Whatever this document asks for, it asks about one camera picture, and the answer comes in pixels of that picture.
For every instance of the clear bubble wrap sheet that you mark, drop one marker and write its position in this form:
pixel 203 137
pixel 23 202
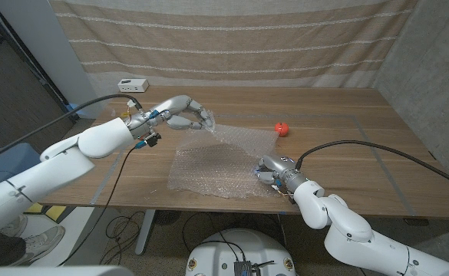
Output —
pixel 216 168

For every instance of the grey sneaker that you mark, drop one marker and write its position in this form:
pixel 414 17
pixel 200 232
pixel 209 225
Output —
pixel 15 227
pixel 41 243

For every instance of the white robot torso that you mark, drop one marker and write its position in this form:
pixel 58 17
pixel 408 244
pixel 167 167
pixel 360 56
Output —
pixel 239 249

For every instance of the white table leg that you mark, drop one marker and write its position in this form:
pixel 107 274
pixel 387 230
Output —
pixel 144 234

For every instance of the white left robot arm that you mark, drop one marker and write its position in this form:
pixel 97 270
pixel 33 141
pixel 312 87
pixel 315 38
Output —
pixel 63 161

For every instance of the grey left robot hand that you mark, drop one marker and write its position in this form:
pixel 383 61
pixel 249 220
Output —
pixel 172 109

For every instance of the beige striped backdrop cloth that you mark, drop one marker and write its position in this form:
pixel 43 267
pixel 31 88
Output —
pixel 232 38

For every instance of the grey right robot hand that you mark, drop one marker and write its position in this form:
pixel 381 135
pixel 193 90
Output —
pixel 279 166

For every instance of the blue seat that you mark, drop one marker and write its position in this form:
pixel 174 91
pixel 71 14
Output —
pixel 1 165

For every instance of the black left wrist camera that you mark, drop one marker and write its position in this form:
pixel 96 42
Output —
pixel 151 140

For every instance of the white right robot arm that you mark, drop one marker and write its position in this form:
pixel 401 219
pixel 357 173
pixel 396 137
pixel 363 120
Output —
pixel 354 234

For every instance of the red toy fruit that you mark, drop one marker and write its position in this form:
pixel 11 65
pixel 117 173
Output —
pixel 281 129

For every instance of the white power strip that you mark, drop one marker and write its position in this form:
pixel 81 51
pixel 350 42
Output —
pixel 133 85

